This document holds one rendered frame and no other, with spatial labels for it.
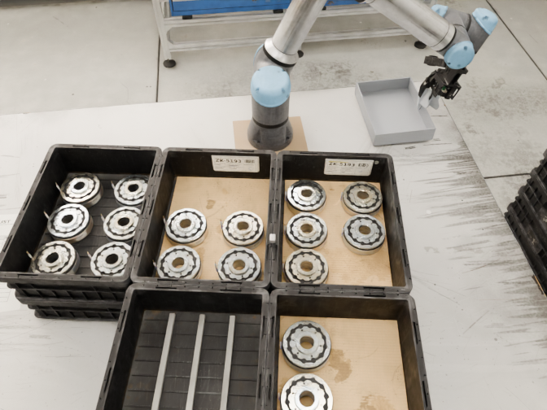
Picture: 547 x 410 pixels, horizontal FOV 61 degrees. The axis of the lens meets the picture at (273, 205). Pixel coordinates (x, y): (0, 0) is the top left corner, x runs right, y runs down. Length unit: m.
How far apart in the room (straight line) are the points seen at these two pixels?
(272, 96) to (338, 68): 1.74
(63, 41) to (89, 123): 1.87
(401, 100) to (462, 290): 0.74
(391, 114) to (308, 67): 1.45
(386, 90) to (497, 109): 1.36
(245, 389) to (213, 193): 0.52
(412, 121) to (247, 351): 1.00
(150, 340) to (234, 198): 0.42
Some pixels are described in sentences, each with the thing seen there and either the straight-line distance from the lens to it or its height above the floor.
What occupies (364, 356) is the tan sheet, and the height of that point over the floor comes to 0.83.
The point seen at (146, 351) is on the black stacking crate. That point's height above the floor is 0.83.
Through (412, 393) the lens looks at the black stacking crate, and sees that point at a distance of 1.00.
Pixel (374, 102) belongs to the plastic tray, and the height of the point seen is 0.72.
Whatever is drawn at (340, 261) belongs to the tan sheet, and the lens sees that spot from 1.14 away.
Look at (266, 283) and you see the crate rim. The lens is 0.98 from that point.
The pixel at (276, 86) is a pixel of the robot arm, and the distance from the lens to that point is 1.37.
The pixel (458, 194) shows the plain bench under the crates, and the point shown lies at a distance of 1.52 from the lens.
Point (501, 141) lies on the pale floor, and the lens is 2.84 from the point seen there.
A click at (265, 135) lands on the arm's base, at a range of 1.46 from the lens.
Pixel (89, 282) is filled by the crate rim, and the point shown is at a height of 0.92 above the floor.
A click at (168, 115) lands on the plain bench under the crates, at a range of 1.69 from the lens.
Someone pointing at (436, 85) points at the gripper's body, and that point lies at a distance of 1.61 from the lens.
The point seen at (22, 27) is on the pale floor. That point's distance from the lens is 3.85.
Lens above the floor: 1.80
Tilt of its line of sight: 53 degrees down
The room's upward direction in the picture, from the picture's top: straight up
